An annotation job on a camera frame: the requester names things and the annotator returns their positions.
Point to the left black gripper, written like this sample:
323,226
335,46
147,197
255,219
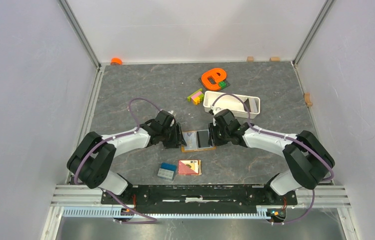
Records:
178,140

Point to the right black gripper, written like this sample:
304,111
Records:
213,140

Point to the black credit card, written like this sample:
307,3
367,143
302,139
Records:
203,139

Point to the pale credit card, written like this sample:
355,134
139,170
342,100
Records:
190,138

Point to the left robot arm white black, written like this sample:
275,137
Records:
92,159

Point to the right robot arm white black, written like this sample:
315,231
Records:
309,163

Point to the red playing card deck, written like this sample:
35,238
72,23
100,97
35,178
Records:
190,167

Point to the blue grey toy brick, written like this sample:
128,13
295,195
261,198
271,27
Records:
167,171

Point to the white plastic tray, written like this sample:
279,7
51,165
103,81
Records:
238,107

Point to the colourful toy brick stack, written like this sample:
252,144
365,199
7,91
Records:
197,97

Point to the green toy brick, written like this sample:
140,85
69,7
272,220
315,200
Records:
222,84

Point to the orange plastic letter e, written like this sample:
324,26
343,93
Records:
216,74

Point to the wooden block left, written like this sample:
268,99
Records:
250,59

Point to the wooden block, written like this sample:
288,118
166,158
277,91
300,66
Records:
274,59
250,59
307,99

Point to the wooden block middle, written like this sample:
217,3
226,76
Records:
274,59

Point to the wooden block right side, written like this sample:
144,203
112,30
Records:
307,99

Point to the orange tape roll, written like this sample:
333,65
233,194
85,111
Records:
116,61

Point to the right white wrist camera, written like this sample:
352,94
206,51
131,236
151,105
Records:
215,110

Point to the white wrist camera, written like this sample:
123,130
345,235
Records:
171,114
215,110

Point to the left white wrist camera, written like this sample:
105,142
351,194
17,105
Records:
171,114

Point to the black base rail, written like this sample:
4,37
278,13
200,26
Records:
204,198

